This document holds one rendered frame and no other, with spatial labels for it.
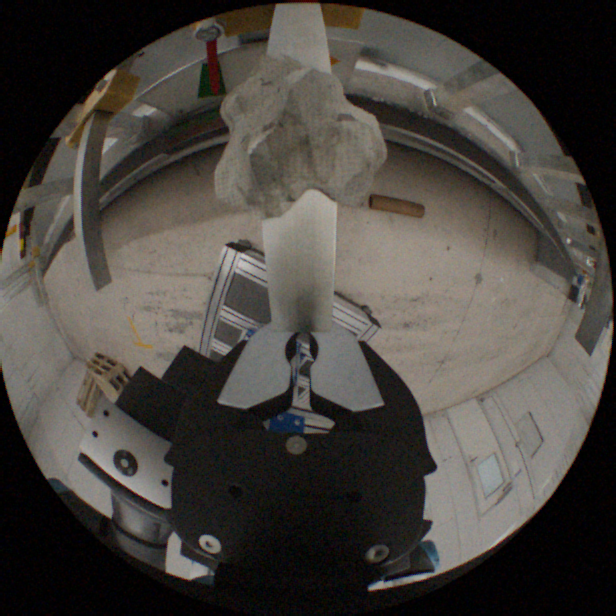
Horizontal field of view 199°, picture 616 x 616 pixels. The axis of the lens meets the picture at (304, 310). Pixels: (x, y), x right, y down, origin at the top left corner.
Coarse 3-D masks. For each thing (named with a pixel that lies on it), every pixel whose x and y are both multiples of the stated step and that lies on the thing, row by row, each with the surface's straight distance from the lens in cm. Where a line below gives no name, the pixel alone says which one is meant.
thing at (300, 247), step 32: (288, 32) 15; (320, 32) 15; (320, 64) 11; (320, 192) 7; (288, 224) 7; (320, 224) 7; (288, 256) 8; (320, 256) 7; (288, 288) 8; (320, 288) 8; (288, 320) 9; (320, 320) 9
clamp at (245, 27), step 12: (228, 12) 23; (240, 12) 23; (252, 12) 23; (264, 12) 23; (324, 12) 23; (336, 12) 23; (348, 12) 23; (360, 12) 23; (192, 24) 24; (228, 24) 24; (240, 24) 24; (252, 24) 24; (264, 24) 24; (324, 24) 24; (336, 24) 24; (348, 24) 24; (228, 36) 25
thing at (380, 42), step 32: (192, 32) 51; (352, 32) 51; (384, 32) 51; (416, 32) 51; (160, 64) 57; (416, 64) 58; (448, 64) 58; (512, 96) 66; (384, 128) 96; (512, 128) 79; (544, 128) 76; (64, 160) 90; (160, 160) 117; (448, 160) 118; (576, 192) 114; (576, 224) 164
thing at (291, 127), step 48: (240, 96) 8; (288, 96) 7; (336, 96) 8; (240, 144) 7; (288, 144) 7; (336, 144) 7; (384, 144) 8; (240, 192) 7; (288, 192) 7; (336, 192) 7
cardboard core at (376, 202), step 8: (368, 200) 98; (376, 200) 92; (384, 200) 93; (392, 200) 96; (400, 200) 99; (376, 208) 93; (384, 208) 94; (392, 208) 96; (400, 208) 97; (408, 208) 99; (416, 208) 102; (424, 208) 105; (416, 216) 105
